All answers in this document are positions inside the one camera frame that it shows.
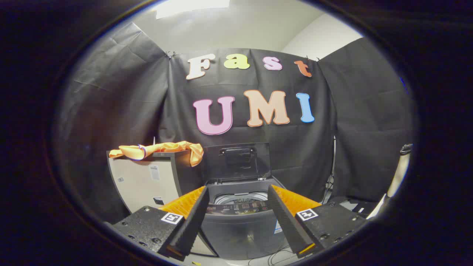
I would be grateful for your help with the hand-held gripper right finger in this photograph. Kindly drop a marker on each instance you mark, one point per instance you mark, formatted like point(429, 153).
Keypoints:
point(286, 221)

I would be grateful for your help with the grey washing machine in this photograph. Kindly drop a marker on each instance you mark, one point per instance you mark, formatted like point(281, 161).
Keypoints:
point(240, 232)

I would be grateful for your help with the orange cloth garment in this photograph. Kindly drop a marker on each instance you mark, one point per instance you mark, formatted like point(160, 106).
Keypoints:
point(166, 147)

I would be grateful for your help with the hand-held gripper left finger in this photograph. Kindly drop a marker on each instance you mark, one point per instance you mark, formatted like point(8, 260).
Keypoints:
point(192, 225)

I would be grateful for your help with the grey cabinet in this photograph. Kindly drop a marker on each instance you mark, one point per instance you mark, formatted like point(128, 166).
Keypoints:
point(140, 184)

